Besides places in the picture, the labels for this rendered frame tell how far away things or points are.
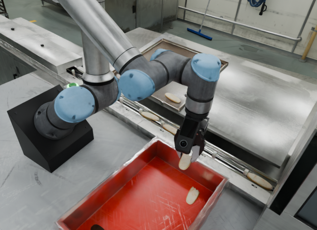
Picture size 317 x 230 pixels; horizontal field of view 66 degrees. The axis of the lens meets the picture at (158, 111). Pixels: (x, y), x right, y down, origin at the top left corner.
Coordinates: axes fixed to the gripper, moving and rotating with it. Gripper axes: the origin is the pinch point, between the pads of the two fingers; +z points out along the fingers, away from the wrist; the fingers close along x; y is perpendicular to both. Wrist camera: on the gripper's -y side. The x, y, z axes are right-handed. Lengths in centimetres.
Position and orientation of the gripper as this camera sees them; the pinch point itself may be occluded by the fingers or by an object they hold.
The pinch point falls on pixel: (186, 158)
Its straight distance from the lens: 82.9
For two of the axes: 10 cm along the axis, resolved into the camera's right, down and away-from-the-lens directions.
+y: 4.1, -5.4, 7.4
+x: -9.1, -3.0, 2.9
